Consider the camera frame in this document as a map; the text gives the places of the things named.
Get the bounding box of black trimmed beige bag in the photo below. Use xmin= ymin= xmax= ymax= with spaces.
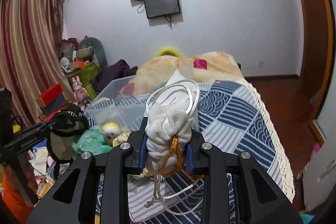
xmin=46 ymin=103 xmax=89 ymax=164

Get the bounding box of green knitted soft garment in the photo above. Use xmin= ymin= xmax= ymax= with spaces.
xmin=71 ymin=126 xmax=112 ymax=156

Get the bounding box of yellow white plush doll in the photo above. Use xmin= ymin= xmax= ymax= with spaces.
xmin=101 ymin=122 xmax=130 ymax=147

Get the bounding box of white drawstring cloth pouch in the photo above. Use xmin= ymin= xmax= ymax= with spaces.
xmin=145 ymin=69 xmax=201 ymax=216

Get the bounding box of orange jacket sleeve forearm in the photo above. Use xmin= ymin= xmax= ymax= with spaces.
xmin=2 ymin=165 xmax=34 ymax=223

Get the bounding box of left hand on gripper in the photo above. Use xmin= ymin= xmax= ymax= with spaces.
xmin=3 ymin=153 xmax=38 ymax=193

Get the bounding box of red book stack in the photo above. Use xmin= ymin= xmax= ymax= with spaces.
xmin=35 ymin=84 xmax=68 ymax=121

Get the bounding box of pink rabbit plush toy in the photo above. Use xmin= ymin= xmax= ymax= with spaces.
xmin=72 ymin=76 xmax=91 ymax=107

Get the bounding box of striped red beige curtain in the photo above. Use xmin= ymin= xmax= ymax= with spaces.
xmin=1 ymin=0 xmax=74 ymax=126

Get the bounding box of blue white patterned bedspread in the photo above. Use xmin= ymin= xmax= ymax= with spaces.
xmin=52 ymin=80 xmax=295 ymax=224

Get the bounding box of green cabinet with clutter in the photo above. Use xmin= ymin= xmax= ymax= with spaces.
xmin=59 ymin=39 xmax=101 ymax=101

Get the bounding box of clear plastic storage bin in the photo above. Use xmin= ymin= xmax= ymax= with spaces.
xmin=85 ymin=74 xmax=158 ymax=132

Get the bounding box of grey green dinosaur plush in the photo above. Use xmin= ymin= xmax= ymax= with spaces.
xmin=76 ymin=37 xmax=108 ymax=68

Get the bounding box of dark purple clothing pile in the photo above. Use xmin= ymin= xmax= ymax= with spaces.
xmin=91 ymin=59 xmax=138 ymax=93

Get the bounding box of beige plush blanket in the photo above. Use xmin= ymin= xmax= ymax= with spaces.
xmin=130 ymin=52 xmax=244 ymax=96

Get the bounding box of yellow plush behind blanket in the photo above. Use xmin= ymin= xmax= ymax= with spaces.
xmin=156 ymin=46 xmax=182 ymax=57

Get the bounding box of small black wall monitor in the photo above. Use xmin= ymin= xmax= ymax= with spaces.
xmin=144 ymin=0 xmax=181 ymax=19

